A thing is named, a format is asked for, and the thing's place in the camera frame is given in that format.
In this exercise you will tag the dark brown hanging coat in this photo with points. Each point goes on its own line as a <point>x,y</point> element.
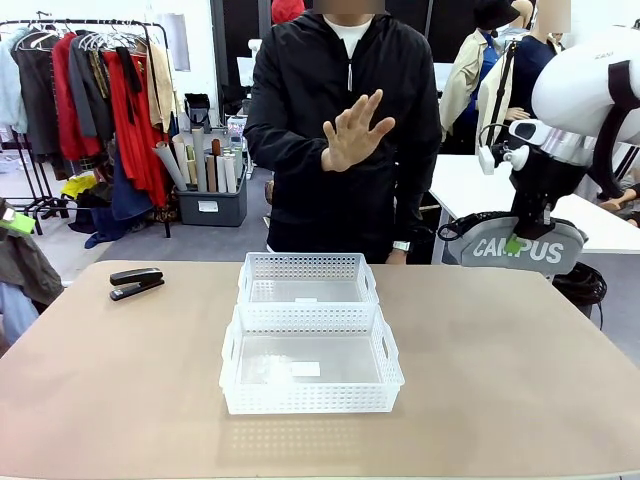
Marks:
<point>37,100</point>

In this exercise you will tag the person's right hand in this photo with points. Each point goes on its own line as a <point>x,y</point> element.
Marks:
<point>350,142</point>

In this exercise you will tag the tall gray paper roll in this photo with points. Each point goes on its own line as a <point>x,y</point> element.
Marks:
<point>199,160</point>

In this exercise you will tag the mannequin in navy top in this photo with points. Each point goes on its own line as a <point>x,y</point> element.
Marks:
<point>525,75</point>

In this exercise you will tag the person's left hand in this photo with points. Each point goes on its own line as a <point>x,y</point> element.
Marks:
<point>398,256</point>

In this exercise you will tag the beige hanging garment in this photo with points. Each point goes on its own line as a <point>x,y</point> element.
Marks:
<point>162,90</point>

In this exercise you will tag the mannequin in beige trench coat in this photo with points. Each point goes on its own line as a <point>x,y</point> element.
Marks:
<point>470,75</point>

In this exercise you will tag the red hanging jacket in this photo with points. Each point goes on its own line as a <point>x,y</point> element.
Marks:
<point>65,100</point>

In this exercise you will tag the white paper roll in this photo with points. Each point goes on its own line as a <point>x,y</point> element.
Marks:
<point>230,175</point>

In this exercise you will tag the long red dress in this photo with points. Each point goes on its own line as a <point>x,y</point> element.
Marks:
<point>135,140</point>

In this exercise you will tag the gray hanging garment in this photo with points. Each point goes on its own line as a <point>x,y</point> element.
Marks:
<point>85,90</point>

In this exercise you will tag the yellow garment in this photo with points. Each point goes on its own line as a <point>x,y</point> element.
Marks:
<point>80,186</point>

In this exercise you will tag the black sleeved right forearm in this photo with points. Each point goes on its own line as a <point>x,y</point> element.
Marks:
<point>285,150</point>

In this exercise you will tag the black stapler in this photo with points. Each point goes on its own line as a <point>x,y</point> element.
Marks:
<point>135,276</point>

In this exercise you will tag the person in black jacket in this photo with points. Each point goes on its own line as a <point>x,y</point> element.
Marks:
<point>300,200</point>

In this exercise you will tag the navy hanging garment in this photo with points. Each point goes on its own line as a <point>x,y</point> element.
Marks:
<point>132,195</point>

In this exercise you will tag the white perforated plastic basket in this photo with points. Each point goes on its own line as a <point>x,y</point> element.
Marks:
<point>310,395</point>
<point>260,265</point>

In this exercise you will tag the blue garment heap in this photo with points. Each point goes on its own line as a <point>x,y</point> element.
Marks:
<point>120,227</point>

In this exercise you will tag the black hat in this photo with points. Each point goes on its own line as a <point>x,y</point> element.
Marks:
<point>495,12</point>

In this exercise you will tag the beige paper roll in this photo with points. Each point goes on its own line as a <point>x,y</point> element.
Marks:
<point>181,155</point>

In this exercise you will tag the light blue hanging garment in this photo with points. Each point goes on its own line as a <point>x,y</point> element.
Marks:
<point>10,90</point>

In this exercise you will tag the brown jacket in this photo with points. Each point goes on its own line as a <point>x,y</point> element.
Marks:
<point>30,260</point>

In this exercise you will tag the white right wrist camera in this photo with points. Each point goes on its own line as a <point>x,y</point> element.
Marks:
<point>486,159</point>

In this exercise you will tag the black sleeved left forearm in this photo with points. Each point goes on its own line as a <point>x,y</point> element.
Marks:
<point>420,210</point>

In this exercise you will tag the slanted gray paper roll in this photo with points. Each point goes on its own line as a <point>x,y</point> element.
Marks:
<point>170,167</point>

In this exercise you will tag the gray storage bin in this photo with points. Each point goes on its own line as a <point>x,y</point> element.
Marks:
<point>215,210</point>

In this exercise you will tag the black metal clothes rack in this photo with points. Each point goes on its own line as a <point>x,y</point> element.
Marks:
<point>75,22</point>

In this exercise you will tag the silver smartwatch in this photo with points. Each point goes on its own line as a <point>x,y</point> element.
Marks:
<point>401,246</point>

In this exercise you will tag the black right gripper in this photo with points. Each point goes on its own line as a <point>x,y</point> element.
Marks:
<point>545,175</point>

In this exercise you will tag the pale wall poster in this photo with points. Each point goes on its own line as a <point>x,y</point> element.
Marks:
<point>178,42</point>

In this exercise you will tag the red garment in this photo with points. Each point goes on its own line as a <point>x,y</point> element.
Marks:
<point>287,10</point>

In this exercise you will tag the light blue cloth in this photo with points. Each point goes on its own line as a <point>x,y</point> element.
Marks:
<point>15,315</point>

